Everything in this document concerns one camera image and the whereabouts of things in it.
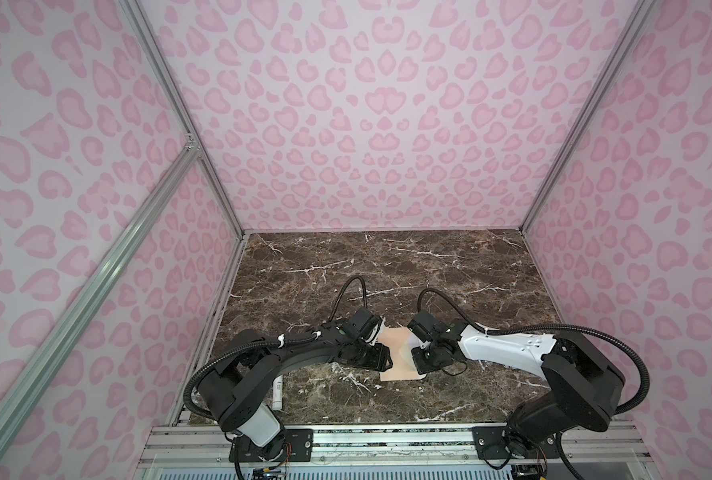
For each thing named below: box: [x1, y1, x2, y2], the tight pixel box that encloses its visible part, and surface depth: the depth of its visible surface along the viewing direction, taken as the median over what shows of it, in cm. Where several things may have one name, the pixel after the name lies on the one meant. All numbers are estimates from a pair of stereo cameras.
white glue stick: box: [272, 374, 283, 411], surface depth 82 cm
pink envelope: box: [377, 327, 427, 382], surface depth 89 cm
